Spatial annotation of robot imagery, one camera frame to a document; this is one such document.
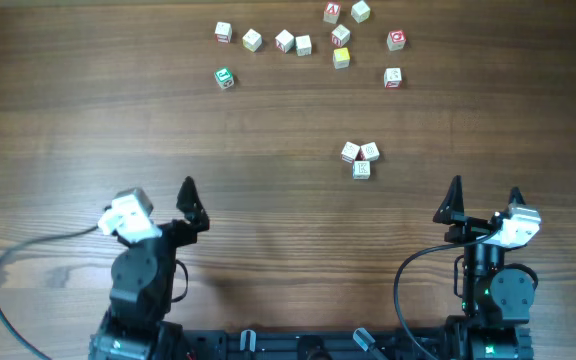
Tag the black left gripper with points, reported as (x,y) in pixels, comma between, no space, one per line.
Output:
(180,228)

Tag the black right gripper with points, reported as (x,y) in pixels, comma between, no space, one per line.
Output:
(451,212)

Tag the white O block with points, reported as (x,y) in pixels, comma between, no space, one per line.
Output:
(369,152)

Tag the white K block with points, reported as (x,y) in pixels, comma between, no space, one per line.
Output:
(361,170)

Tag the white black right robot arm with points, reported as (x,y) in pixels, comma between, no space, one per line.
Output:
(496,296)

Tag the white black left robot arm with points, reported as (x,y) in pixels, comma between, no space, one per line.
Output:
(143,275)

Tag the green J block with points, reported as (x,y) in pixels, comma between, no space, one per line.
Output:
(224,78)

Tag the white block red base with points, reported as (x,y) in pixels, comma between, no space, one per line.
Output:
(392,78)

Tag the white block red bottom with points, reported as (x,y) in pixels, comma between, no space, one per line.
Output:
(223,32)

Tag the white block yellow side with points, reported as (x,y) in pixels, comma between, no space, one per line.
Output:
(252,40)

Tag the red O block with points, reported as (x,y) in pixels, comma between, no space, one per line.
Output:
(396,40)

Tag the white block red X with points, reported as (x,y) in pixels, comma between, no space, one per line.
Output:
(284,41)

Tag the white block green side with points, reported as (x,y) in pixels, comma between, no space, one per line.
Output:
(303,45)

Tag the yellow top block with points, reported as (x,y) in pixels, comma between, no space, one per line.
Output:
(341,58)

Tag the white block red U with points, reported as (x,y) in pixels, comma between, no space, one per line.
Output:
(340,36)

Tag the plain white top block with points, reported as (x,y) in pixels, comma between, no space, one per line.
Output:
(360,11)

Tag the red A block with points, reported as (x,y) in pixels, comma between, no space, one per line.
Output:
(331,12)

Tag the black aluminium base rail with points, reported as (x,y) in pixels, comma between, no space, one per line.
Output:
(216,344)

